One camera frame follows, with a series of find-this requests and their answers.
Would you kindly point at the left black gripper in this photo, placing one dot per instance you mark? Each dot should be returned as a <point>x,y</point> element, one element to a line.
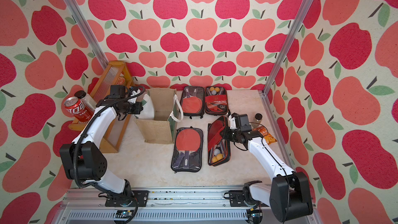
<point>139,108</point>

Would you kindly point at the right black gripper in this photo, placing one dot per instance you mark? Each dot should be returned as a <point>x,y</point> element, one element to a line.
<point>225,135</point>

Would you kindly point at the ping pong paddle case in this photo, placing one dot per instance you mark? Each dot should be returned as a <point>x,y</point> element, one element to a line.
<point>219,150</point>
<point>187,154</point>
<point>193,101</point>
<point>216,101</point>

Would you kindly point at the burlap canvas tote bag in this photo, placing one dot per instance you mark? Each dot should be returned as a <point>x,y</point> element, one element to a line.
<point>158,120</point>

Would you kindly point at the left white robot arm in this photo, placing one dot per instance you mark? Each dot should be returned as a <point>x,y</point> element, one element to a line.
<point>82,159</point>

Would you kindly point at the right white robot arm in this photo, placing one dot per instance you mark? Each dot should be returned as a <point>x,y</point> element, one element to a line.
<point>289,196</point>

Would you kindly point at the small round tin can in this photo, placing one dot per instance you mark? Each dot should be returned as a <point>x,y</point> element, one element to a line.
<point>121,81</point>

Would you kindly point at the brown spice jar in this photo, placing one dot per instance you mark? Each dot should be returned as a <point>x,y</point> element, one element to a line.
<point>257,118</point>

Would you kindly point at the orange snack packet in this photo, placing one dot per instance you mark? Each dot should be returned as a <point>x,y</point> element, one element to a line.
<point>266,135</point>

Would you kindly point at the clear jar black lid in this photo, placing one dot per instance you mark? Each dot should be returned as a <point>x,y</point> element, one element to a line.
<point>87,99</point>

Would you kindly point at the red soda can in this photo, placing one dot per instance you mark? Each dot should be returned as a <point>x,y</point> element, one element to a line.
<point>78,109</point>

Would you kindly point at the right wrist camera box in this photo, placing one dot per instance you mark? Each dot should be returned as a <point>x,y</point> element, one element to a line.
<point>240,122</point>

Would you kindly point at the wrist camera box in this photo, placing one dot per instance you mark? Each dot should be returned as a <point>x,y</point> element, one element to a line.
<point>240,122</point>
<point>117,92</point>

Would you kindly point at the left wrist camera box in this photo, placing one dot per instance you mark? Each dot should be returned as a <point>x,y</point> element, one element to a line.
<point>117,92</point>

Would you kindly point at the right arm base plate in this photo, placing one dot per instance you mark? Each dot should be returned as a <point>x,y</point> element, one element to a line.
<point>237,199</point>

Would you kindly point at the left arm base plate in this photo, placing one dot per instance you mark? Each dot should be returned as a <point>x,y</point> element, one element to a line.
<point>138,198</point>

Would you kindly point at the front aluminium rail frame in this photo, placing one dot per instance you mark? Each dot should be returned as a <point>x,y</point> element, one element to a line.
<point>178,205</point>

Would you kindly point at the left aluminium frame post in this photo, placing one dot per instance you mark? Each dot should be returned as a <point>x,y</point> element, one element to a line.
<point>84,26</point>

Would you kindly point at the aluminium frame post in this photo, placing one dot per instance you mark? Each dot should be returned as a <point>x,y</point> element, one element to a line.
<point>84,26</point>
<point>293,30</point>

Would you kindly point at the right aluminium frame post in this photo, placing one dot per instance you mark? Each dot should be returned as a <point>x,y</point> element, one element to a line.
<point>293,30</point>

